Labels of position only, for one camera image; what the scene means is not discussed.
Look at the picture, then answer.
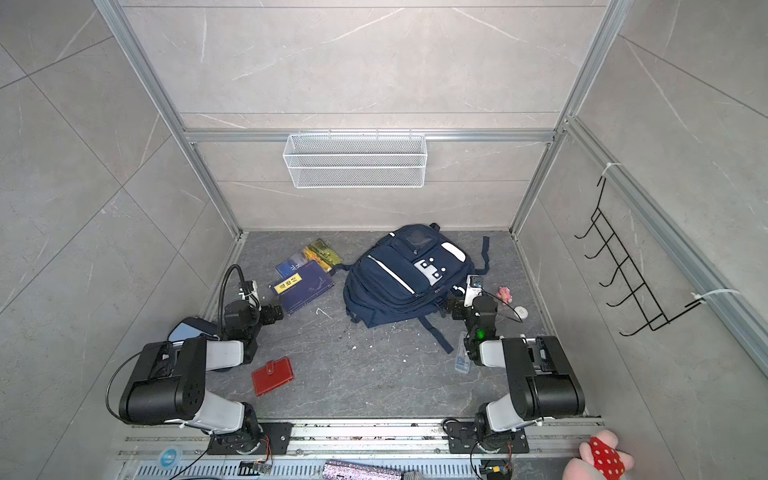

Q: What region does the navy blue student backpack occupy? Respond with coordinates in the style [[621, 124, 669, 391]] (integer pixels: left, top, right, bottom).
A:
[[329, 223, 490, 354]]

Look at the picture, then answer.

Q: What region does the Animal Farm colourful book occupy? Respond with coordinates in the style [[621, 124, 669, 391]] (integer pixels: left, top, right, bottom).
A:
[[275, 238, 343, 278]]

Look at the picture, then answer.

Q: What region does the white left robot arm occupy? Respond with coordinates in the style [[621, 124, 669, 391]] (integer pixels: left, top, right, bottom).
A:
[[113, 298, 292, 457]]

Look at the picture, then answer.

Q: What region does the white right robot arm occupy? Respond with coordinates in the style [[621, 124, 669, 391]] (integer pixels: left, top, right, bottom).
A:
[[448, 295, 586, 451]]

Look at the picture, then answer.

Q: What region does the small pink toy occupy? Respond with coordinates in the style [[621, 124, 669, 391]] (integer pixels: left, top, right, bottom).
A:
[[498, 286, 512, 303]]

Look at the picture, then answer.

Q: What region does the small white round object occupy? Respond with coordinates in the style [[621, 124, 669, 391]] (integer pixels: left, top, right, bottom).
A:
[[514, 306, 528, 320]]

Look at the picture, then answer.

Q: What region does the clear plastic ruler case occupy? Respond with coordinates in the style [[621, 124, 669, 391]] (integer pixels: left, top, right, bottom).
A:
[[454, 330, 472, 374]]

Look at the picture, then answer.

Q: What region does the red wallet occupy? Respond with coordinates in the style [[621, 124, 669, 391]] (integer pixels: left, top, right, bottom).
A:
[[251, 357, 294, 397]]

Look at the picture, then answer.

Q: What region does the dark blue book yellow label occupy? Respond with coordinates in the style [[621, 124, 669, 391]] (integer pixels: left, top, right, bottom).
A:
[[270, 261, 334, 315]]

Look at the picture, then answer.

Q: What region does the purple glitter microphone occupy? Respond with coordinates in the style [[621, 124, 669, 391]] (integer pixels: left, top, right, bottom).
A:
[[320, 460, 424, 480]]

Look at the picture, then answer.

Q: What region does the pink plush toy red heart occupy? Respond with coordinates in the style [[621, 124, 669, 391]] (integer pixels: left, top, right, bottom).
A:
[[562, 430, 635, 480]]

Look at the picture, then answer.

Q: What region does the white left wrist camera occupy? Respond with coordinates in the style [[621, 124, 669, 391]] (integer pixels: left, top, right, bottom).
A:
[[239, 280, 260, 305]]

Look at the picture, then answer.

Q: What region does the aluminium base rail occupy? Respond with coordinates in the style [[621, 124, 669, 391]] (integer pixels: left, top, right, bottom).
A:
[[106, 417, 604, 479]]

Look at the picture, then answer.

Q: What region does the black wall hook rack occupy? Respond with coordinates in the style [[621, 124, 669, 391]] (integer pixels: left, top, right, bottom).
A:
[[574, 177, 705, 338]]

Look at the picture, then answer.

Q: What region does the white wire mesh basket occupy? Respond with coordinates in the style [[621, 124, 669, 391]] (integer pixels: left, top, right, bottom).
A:
[[283, 133, 428, 189]]

